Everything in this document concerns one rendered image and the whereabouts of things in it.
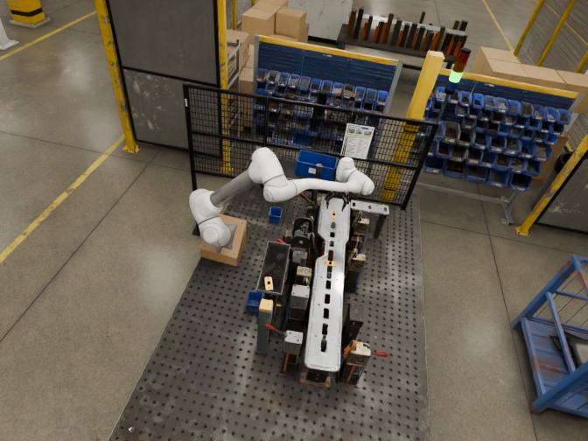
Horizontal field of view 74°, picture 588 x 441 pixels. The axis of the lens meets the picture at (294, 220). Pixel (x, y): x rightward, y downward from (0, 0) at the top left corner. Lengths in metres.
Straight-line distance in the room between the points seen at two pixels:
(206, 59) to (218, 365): 2.91
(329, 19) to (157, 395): 7.71
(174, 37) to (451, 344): 3.76
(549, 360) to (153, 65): 4.49
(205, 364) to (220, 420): 0.32
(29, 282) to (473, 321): 3.88
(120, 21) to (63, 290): 2.57
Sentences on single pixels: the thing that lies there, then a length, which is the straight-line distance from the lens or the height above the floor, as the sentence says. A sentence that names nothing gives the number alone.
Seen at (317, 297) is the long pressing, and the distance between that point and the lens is 2.35.
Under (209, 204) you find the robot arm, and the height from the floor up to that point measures 1.21.
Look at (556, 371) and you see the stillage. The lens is 3.85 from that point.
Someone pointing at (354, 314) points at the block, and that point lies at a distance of 2.30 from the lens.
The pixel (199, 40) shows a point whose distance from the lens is 4.19.
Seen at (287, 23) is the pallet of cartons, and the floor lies 0.93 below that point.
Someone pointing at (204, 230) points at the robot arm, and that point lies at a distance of 2.54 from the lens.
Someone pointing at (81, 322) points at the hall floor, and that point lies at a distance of 3.63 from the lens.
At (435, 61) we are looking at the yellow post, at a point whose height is 1.97.
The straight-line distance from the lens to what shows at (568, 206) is 5.05.
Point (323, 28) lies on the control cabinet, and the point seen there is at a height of 0.29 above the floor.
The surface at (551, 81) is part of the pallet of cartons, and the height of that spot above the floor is 1.34.
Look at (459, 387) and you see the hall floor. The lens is 3.55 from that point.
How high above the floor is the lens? 2.90
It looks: 43 degrees down
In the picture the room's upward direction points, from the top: 8 degrees clockwise
